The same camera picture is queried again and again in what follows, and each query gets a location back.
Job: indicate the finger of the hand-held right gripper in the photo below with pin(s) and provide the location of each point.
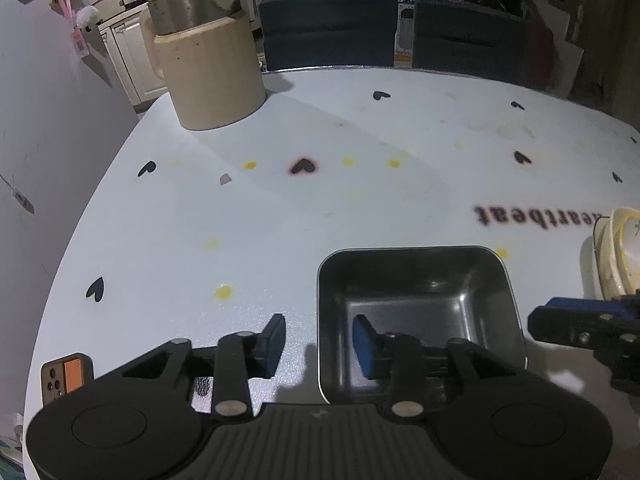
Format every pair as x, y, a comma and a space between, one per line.
580, 306

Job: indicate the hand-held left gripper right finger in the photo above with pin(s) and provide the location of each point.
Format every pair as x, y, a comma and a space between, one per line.
364, 347

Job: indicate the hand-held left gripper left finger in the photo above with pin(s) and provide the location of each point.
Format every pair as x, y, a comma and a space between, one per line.
272, 345

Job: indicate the large stainless steel container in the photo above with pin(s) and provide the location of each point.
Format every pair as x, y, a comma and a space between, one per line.
420, 290

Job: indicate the smartphone with orange panel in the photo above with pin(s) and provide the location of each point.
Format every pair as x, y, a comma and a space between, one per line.
75, 372

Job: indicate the maroon chair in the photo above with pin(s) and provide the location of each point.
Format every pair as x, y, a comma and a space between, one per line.
542, 55

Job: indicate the beige kettle with steel lid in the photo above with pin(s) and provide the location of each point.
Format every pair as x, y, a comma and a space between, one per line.
210, 75

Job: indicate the dark blue chair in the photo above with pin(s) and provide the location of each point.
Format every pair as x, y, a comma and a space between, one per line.
327, 30
470, 42

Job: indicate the white kitchen base cabinet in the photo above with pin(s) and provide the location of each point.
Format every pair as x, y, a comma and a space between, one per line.
130, 60

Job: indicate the white pompom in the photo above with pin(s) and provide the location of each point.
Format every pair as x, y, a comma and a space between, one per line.
89, 16

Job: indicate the hanging wall tag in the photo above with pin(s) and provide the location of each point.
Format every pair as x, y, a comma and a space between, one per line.
22, 201

